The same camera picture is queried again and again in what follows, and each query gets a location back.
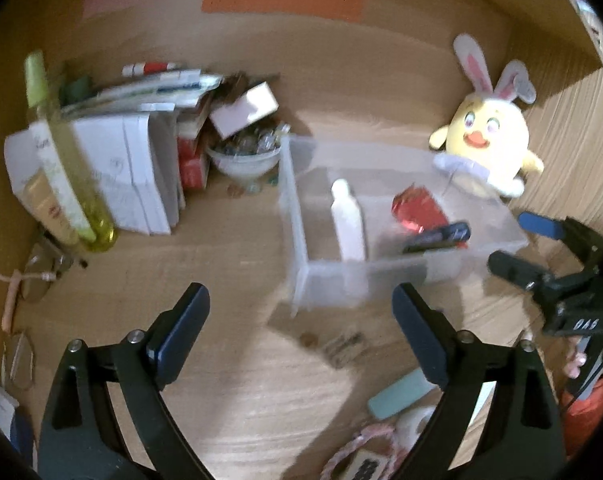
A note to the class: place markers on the wooden tag with black print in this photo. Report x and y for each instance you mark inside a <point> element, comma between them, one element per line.
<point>371,467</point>

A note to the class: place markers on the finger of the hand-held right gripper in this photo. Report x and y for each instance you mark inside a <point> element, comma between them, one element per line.
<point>539,224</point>
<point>514,267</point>

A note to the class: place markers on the red shiny packet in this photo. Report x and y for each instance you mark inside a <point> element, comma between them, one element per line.
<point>416,207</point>

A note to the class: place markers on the yellow chick plush toy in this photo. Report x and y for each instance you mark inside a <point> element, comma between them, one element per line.
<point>486,140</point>

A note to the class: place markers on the person's right hand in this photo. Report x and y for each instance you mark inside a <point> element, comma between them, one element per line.
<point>576,359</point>

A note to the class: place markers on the small white box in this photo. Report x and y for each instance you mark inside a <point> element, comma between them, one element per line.
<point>244,110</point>

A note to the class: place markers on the dark green object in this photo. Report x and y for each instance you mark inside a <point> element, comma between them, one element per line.
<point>76,89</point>

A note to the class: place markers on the white paper stack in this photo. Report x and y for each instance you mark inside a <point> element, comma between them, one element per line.
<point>131,170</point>

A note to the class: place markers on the stack of printed booklets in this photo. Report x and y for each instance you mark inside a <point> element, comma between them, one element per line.
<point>151,92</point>

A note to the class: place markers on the black and blue pen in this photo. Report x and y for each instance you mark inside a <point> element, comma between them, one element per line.
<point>441,237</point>

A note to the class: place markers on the red books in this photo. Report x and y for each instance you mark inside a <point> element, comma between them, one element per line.
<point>191,165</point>

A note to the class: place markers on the white bowl of beads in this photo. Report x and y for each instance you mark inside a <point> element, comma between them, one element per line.
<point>241,162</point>

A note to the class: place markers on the white and blue packet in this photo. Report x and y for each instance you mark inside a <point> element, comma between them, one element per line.
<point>1,410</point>

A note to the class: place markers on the clear plastic storage bin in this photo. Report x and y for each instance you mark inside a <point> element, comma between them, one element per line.
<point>301,240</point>

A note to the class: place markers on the eyeglasses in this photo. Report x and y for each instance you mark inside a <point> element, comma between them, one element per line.
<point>33,287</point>

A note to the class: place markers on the red and white marker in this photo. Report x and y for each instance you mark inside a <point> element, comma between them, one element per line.
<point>151,68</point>

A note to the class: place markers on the yellow-green spray bottle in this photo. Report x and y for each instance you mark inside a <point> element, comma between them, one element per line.
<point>61,160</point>

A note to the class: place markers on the person's right forearm orange sleeve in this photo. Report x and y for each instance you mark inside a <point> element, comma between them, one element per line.
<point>589,410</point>

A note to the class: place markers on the green glass bead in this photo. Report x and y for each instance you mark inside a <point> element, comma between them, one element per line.
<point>254,188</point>

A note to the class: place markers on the teal eraser block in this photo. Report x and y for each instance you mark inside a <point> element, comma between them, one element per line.
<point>396,396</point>

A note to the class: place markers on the orange glass bead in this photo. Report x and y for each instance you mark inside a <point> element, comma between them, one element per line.
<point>236,190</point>

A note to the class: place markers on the white plastic bottle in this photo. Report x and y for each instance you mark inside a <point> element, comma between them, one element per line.
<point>349,225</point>

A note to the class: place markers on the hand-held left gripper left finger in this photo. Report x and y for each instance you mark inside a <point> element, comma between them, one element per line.
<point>181,340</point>

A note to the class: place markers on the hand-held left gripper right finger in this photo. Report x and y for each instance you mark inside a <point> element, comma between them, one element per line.
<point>421,340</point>

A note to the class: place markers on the gold cosmetic tube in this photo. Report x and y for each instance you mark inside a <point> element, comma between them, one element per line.
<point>46,205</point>

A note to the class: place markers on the brown clip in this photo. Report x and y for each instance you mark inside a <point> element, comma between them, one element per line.
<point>239,84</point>

